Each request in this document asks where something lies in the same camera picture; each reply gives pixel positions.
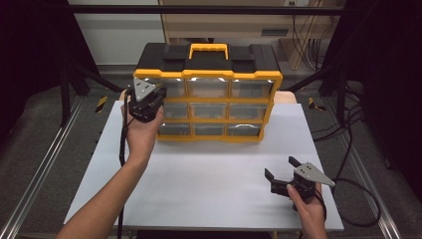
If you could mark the yellow black drawer organizer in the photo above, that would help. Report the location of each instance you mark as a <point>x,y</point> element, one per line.
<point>207,73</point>

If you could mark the black yellow striped tape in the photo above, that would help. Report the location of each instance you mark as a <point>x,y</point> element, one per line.
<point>101,104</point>
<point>314,104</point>

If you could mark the black overhead frame beam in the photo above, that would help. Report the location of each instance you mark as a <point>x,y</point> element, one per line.
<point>205,10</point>

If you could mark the light wooden table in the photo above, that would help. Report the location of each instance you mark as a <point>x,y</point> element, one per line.
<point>285,96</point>

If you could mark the person's left hand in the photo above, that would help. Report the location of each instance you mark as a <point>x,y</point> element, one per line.
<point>141,139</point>

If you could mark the dark curtain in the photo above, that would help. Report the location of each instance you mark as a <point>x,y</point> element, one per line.
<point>391,66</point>
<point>33,49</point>

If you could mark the clear plastic drawer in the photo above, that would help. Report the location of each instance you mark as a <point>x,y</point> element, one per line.
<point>175,88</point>

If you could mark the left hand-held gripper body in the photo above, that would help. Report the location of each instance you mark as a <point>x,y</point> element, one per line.
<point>143,89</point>

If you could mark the grid of clear organizer drawers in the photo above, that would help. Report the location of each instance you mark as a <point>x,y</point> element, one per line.
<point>207,88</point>

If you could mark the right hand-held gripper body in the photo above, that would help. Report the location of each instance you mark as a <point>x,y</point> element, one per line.
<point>313,176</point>

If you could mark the person's right hand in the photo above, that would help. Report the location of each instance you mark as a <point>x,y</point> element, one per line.
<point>312,215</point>

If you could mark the aluminium floor rail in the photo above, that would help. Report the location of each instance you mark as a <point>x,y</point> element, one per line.
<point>40,172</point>
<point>368,179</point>

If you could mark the black metal stand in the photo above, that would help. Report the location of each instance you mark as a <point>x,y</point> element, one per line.
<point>64,96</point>
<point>341,96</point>

